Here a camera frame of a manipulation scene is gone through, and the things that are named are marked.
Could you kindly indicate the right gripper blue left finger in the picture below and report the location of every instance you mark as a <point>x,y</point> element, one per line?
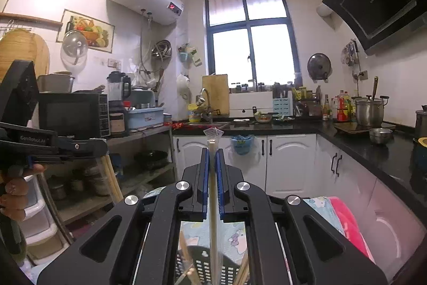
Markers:
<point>136,241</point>

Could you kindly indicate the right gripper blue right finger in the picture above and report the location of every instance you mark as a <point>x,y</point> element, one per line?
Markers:
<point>288,241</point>

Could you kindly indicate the green plastic utensil basket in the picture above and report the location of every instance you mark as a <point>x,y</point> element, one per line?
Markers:
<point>231,261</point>

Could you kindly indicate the person's left hand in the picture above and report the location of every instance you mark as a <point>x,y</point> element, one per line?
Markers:
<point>14,199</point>

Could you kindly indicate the hello kitty tablecloth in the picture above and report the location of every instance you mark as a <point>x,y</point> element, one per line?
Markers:
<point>331,209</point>

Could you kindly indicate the metal storage shelf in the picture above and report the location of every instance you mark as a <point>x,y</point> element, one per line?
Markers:
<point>76,190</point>

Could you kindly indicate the black microwave oven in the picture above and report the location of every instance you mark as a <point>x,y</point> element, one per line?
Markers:
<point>80,116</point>

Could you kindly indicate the round bamboo tray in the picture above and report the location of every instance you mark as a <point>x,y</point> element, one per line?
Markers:
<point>24,45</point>

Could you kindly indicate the glass pot lid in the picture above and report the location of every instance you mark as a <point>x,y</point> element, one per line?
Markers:
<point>74,48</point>

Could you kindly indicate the blender with black base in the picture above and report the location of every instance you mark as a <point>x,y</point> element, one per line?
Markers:
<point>119,90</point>

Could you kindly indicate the light blue dish bin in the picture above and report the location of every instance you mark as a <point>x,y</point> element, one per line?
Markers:
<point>139,119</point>

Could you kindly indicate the blue hanging basket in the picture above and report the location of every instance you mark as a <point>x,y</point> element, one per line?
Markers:
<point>243,144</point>

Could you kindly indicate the steel stock pot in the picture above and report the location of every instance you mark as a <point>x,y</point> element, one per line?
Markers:
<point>369,112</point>

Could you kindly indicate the wooden cutting board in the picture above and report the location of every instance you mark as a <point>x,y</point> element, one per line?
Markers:
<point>219,93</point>

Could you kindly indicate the hanging pot lid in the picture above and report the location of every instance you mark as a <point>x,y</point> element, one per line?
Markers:
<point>319,67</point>

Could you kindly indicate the blue framed window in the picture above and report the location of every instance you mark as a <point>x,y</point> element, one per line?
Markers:
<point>252,42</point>

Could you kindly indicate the fruit picture on wall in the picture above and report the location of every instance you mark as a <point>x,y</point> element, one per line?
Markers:
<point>99,34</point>

